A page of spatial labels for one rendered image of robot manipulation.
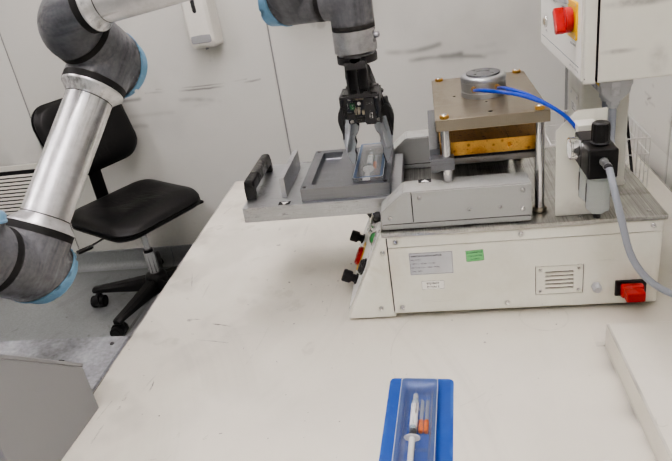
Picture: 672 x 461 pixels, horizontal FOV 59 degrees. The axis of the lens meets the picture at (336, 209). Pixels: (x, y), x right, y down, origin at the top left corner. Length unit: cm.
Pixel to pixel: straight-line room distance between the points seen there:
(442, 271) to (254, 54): 177
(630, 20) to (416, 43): 166
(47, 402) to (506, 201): 77
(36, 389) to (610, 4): 98
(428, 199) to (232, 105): 182
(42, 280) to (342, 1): 69
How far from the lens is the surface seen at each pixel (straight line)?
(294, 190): 116
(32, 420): 100
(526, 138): 105
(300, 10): 106
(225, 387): 106
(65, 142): 117
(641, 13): 98
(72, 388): 106
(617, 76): 99
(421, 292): 110
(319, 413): 97
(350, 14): 104
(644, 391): 94
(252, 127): 274
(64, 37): 115
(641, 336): 103
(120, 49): 121
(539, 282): 110
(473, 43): 258
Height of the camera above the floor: 141
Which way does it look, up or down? 25 degrees down
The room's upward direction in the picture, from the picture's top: 9 degrees counter-clockwise
